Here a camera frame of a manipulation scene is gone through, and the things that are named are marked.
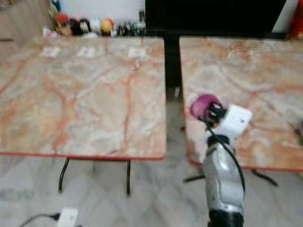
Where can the red object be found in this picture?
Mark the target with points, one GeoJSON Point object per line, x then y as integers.
{"type": "Point", "coordinates": [297, 19]}

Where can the black television stand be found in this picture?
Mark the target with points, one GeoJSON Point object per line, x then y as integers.
{"type": "Point", "coordinates": [172, 61]}

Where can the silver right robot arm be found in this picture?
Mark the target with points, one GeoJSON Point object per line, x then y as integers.
{"type": "Point", "coordinates": [222, 177]}

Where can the white doll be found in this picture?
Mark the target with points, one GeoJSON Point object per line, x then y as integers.
{"type": "Point", "coordinates": [95, 25]}

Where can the orange yellow doll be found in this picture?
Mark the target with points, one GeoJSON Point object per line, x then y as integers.
{"type": "Point", "coordinates": [107, 26]}

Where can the black television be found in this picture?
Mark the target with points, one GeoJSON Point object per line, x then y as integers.
{"type": "Point", "coordinates": [215, 15]}

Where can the white power strip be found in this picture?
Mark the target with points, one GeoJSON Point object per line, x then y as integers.
{"type": "Point", "coordinates": [67, 217]}

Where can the wooden cabinet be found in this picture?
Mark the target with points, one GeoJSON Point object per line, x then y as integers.
{"type": "Point", "coordinates": [23, 19]}

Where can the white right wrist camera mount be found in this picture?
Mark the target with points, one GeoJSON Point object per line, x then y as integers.
{"type": "Point", "coordinates": [234, 119]}

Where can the wide marble folding table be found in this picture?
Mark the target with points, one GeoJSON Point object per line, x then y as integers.
{"type": "Point", "coordinates": [80, 94]}

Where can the narrow marble folding table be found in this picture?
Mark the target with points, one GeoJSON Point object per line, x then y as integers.
{"type": "Point", "coordinates": [255, 71]}

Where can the red-capped doll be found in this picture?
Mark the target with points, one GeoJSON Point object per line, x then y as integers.
{"type": "Point", "coordinates": [62, 24]}

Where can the black-haired doll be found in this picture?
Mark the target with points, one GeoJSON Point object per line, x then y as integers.
{"type": "Point", "coordinates": [79, 26]}

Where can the pink white packet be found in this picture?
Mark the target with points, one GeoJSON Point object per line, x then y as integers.
{"type": "Point", "coordinates": [49, 32]}

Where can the purple cup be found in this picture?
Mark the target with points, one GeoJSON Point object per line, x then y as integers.
{"type": "Point", "coordinates": [200, 106]}

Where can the white paper label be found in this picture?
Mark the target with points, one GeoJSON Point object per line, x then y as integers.
{"type": "Point", "coordinates": [50, 52]}
{"type": "Point", "coordinates": [137, 52]}
{"type": "Point", "coordinates": [86, 52]}

